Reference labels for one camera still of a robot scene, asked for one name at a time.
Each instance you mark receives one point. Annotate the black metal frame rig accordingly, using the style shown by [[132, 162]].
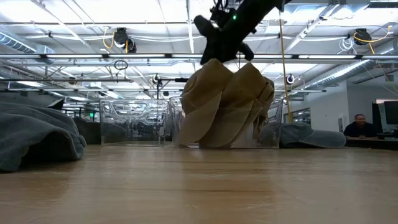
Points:
[[168, 80]]

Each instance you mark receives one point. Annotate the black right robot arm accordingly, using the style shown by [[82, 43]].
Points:
[[261, 9]]

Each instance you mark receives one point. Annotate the grey baseball cap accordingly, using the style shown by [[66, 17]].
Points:
[[37, 130], [311, 138], [88, 132]]

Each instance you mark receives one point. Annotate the long ceiling light bar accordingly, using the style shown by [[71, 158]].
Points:
[[124, 56]]

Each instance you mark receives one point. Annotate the small black ceiling reel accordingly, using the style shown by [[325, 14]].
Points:
[[156, 79], [290, 79]]

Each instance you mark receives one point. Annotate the person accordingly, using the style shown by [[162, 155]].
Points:
[[360, 130]]

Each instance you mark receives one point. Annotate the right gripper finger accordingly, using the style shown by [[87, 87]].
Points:
[[229, 51], [214, 51]]

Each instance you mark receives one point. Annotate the silver ventilation duct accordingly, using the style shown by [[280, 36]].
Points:
[[15, 43], [342, 73]]

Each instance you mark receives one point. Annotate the clear plastic bin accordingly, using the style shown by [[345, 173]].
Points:
[[275, 124], [133, 124]]

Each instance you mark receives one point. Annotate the black monitor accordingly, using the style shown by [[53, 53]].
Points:
[[391, 112]]

